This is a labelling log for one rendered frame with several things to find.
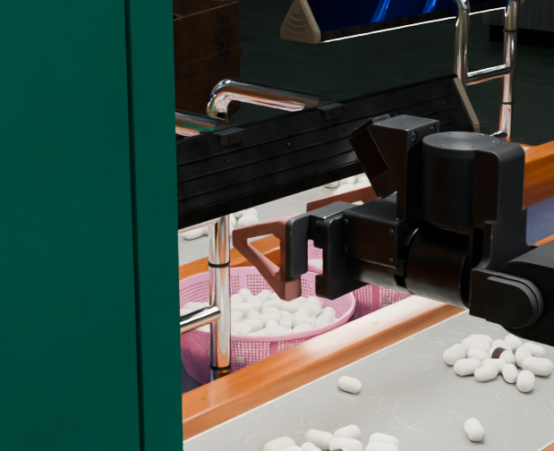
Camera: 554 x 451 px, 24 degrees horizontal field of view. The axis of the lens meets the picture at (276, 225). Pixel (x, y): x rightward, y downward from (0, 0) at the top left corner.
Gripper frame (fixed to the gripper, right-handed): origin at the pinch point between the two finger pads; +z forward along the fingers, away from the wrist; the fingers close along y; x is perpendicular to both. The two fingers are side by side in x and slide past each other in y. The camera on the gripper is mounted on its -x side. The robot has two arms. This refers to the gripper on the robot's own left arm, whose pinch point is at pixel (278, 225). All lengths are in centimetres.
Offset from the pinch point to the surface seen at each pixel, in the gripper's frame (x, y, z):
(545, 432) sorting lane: 33, -41, -5
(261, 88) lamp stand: -4.9, -24.8, 23.0
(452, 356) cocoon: 32, -49, 13
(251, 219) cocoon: 31, -76, 69
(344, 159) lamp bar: 0.9, -23.7, 11.1
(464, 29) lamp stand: 2, -108, 49
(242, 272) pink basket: 30, -54, 52
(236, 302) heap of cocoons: 33, -49, 49
